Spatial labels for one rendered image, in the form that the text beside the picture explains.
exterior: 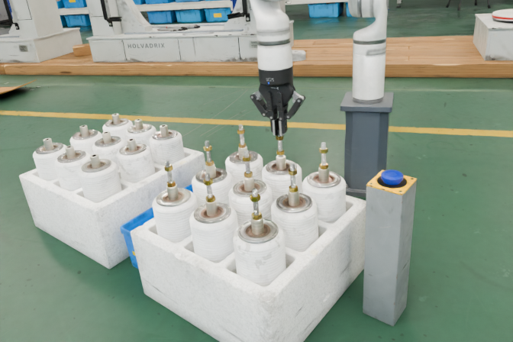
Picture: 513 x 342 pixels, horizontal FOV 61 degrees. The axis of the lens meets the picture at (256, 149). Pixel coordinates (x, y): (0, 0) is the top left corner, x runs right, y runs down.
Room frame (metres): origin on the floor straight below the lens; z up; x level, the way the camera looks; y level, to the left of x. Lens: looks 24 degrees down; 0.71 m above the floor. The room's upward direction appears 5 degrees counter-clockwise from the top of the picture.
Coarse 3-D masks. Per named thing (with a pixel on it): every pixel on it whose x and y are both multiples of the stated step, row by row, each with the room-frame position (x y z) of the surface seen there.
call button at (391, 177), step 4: (384, 172) 0.72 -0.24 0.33; (388, 172) 0.72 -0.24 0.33; (392, 172) 0.72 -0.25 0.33; (396, 172) 0.72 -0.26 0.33; (400, 172) 0.71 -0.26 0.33; (384, 176) 0.70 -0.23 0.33; (388, 176) 0.70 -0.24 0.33; (392, 176) 0.70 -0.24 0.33; (396, 176) 0.70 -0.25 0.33; (400, 176) 0.70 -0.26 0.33; (384, 180) 0.70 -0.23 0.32; (388, 180) 0.69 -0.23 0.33; (392, 180) 0.69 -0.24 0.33; (396, 180) 0.69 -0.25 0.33; (400, 180) 0.69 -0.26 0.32; (388, 184) 0.70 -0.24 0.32; (392, 184) 0.69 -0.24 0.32; (396, 184) 0.69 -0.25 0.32
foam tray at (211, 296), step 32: (320, 224) 0.79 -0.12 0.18; (352, 224) 0.80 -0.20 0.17; (160, 256) 0.76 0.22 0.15; (192, 256) 0.71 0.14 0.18; (288, 256) 0.70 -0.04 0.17; (320, 256) 0.69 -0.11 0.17; (352, 256) 0.80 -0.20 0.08; (160, 288) 0.77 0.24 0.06; (192, 288) 0.70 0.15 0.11; (224, 288) 0.63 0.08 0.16; (256, 288) 0.61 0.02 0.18; (288, 288) 0.61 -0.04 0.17; (320, 288) 0.69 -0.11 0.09; (192, 320) 0.71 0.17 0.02; (224, 320) 0.64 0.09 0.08; (256, 320) 0.59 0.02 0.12; (288, 320) 0.61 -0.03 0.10; (320, 320) 0.69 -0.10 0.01
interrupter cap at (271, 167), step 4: (288, 160) 0.96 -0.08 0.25; (268, 164) 0.95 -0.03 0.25; (272, 164) 0.95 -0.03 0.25; (288, 164) 0.94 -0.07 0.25; (296, 164) 0.94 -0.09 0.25; (268, 168) 0.93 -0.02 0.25; (272, 168) 0.93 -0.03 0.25; (276, 168) 0.93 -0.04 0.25; (288, 168) 0.93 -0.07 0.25; (296, 168) 0.92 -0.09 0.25; (268, 172) 0.91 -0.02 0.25; (272, 172) 0.91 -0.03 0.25; (276, 172) 0.91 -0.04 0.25; (280, 172) 0.91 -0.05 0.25; (284, 172) 0.90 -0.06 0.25
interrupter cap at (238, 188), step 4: (256, 180) 0.87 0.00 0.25; (260, 180) 0.87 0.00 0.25; (236, 184) 0.86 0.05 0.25; (240, 184) 0.86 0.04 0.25; (256, 184) 0.86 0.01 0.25; (260, 184) 0.85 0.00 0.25; (264, 184) 0.85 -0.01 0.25; (236, 188) 0.84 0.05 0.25; (240, 188) 0.84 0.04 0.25; (244, 188) 0.85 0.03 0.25; (256, 188) 0.84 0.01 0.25; (260, 188) 0.83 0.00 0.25; (264, 188) 0.83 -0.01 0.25; (236, 192) 0.82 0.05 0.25; (240, 192) 0.82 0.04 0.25; (244, 192) 0.82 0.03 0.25; (248, 192) 0.82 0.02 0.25; (260, 192) 0.81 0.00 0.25; (240, 196) 0.81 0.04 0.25; (244, 196) 0.81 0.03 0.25; (248, 196) 0.80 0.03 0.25
